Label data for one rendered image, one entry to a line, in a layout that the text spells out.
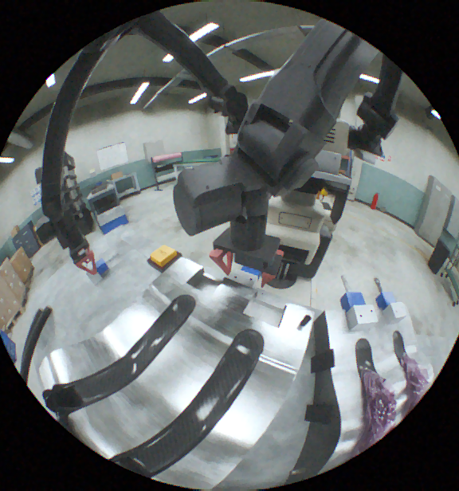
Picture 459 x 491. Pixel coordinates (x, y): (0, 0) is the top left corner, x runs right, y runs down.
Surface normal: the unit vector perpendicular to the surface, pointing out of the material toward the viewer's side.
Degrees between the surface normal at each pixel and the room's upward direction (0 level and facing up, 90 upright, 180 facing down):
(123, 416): 28
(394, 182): 90
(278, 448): 0
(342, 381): 23
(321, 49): 87
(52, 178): 107
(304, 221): 98
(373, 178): 90
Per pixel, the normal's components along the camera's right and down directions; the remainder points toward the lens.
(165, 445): 0.26, -0.93
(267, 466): -0.04, -0.80
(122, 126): 0.73, 0.38
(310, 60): -0.77, 0.37
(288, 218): -0.39, 0.67
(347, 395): 0.07, -0.98
